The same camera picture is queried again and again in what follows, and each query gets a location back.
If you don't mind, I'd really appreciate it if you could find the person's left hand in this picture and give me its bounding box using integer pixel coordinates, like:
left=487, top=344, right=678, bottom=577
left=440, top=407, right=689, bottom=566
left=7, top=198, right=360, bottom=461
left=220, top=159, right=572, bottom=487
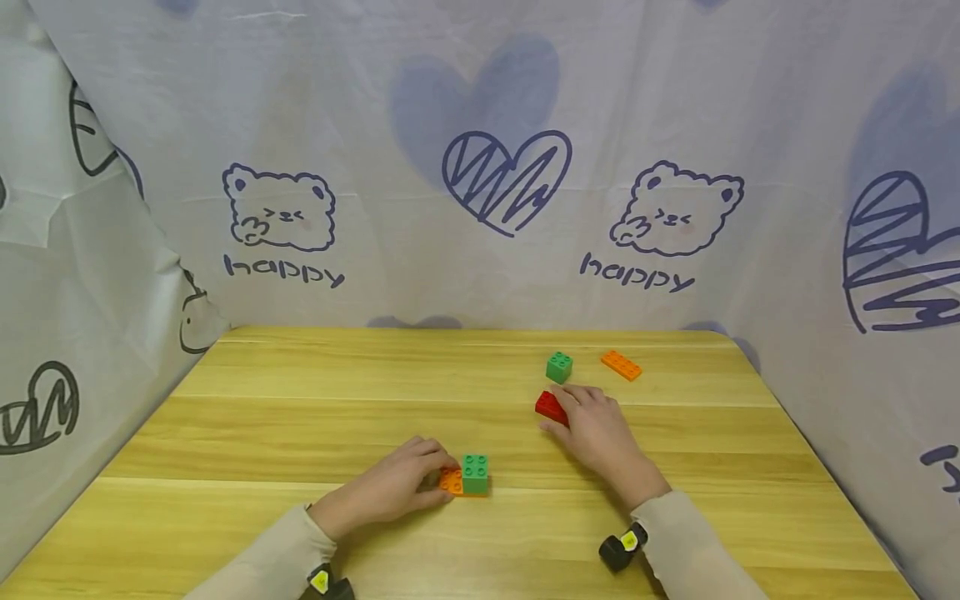
left=307, top=435, right=460, bottom=543

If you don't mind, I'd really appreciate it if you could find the person's right hand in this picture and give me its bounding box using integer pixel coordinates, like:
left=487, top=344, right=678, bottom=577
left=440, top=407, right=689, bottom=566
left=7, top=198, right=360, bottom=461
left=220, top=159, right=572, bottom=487
left=538, top=384, right=673, bottom=511

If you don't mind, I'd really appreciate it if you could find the orange building brick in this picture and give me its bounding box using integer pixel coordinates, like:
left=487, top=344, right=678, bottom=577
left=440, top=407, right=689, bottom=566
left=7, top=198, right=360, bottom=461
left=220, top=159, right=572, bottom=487
left=600, top=350, right=643, bottom=382
left=438, top=468, right=490, bottom=498

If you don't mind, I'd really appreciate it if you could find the red building brick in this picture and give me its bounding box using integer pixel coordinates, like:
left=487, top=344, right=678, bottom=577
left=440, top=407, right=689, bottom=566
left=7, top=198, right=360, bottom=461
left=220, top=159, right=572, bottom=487
left=534, top=391, right=571, bottom=428

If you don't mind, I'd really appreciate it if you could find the person's right forearm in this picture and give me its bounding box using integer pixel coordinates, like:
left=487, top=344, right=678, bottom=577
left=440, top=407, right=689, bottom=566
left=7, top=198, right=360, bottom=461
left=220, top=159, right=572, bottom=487
left=630, top=490, right=770, bottom=600

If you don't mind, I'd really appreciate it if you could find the person's left forearm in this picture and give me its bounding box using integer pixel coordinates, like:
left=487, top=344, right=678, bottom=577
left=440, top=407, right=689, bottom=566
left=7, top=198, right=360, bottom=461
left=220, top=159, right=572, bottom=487
left=183, top=502, right=338, bottom=600

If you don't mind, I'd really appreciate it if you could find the black wrist band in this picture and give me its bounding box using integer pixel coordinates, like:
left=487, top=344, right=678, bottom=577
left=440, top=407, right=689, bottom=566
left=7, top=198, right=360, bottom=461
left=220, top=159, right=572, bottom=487
left=598, top=522, right=649, bottom=573
left=306, top=563, right=355, bottom=600

